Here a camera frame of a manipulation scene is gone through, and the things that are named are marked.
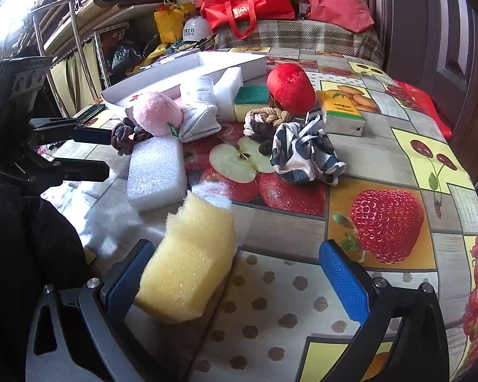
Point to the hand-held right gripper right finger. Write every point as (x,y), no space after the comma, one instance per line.
(342,282)

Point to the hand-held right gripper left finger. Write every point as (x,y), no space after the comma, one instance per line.
(128,278)

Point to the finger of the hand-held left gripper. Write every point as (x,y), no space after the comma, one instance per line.
(85,170)
(93,135)

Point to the yellow foam sponge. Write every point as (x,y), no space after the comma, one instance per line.
(187,254)

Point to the pink plush ball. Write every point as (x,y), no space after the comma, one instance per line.
(157,111)

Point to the white cardboard box tray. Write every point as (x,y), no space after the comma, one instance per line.
(171,79)

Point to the white sock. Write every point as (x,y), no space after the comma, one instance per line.
(199,115)

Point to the black white patterned scrunchie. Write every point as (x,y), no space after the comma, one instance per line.
(306,155)

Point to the person's left forearm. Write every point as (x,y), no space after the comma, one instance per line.
(28,238)

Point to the black smartphone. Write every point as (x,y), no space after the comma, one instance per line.
(89,113)

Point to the white plastic sheet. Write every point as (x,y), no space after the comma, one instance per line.
(103,223)

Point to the cream shelf curtain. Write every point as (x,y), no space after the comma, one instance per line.
(85,71)

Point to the large white foam block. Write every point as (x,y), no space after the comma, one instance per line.
(155,175)

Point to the fruit print tablecloth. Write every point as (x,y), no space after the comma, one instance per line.
(294,227)

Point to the black plastic bag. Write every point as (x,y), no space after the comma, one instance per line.
(123,55)

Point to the metal shelf rack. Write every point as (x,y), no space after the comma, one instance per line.
(76,28)

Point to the yellow cloth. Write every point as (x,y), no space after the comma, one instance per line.
(155,53)

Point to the yellow shopping bag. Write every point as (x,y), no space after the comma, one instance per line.
(171,24)

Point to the small white foam block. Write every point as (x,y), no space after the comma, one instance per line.
(231,87)

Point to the white helmet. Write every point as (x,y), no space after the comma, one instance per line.
(195,28)

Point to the green yellow scouring sponge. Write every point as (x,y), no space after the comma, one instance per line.
(251,99)

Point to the yellow tissue pack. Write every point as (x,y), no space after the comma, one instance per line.
(340,113)

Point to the red bag with print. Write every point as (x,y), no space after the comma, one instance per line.
(422,103)

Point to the red tote bag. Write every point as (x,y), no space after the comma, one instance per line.
(247,8)

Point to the red plush ball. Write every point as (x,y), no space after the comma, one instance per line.
(290,89)

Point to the dark brown door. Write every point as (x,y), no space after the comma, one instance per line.
(434,39)

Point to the red cloth bag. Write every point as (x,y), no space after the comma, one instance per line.
(338,0)

